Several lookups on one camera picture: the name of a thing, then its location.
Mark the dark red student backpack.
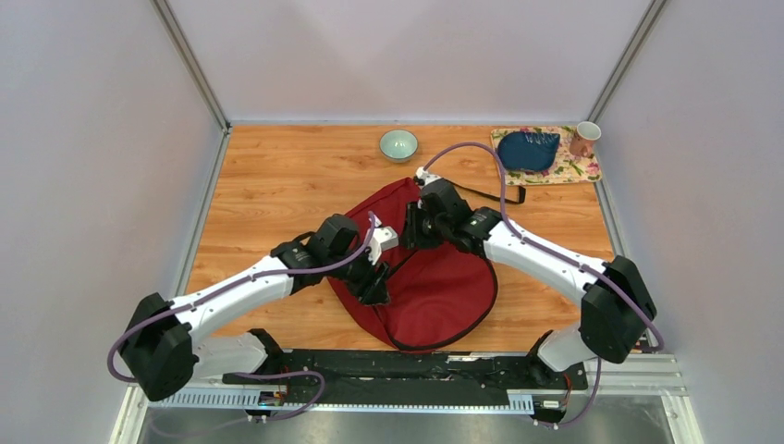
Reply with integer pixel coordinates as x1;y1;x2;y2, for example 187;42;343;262
329;179;498;352

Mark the aluminium frame rail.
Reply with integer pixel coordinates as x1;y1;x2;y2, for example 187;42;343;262
110;346;687;444

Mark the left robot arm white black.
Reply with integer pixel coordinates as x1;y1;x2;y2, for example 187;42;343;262
107;214;398;401

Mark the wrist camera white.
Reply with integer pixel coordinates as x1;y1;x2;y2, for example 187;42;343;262
366;213;399;265
412;166;442;191

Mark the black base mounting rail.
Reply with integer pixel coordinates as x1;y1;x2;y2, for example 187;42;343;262
258;349;586;406

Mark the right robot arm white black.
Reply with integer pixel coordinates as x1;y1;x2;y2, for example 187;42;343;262
401;176;656;388

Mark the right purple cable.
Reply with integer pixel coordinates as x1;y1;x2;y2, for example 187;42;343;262
423;142;667;429

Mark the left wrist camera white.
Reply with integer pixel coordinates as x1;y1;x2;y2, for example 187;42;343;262
366;213;399;265

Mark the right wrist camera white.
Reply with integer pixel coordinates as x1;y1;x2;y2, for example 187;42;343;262
412;166;442;191

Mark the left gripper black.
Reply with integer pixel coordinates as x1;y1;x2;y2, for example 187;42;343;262
326;240;391;307

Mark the pink floral mug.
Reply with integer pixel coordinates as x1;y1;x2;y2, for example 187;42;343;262
569;121;602;157

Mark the pale green ceramic bowl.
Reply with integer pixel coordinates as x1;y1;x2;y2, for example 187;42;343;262
379;129;419;163

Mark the dark blue leaf plate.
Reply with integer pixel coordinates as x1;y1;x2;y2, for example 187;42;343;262
496;130;560;172

